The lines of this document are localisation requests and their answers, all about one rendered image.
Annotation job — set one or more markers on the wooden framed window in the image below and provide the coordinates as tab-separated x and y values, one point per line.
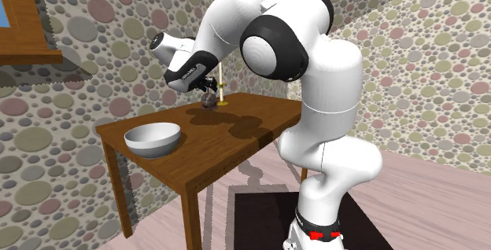
23	19

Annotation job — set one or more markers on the white candle on yellow holder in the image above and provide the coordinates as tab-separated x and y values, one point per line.
221	88

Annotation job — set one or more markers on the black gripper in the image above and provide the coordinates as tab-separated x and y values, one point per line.
203	84

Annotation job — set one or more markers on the white bowl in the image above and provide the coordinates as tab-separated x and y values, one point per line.
153	138

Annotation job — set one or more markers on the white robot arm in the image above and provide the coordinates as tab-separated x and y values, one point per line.
330	88

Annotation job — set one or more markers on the dark robot stand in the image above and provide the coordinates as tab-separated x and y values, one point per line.
264	222

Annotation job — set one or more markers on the brown wooden table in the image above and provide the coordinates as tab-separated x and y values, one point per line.
214	142

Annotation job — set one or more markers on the dark brown round object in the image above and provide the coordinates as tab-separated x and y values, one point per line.
209	102

